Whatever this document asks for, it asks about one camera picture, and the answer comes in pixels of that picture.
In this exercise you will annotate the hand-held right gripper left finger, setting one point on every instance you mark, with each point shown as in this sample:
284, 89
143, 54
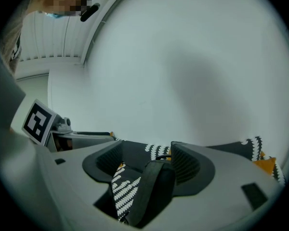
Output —
86, 189

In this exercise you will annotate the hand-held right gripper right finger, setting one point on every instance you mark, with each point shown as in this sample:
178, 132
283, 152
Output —
219, 182

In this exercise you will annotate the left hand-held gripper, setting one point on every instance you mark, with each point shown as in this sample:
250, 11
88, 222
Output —
38, 121

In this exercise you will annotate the person's left hand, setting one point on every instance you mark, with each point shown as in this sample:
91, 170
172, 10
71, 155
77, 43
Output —
62, 144

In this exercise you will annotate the black head-worn camera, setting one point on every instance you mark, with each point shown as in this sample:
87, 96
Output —
89, 12

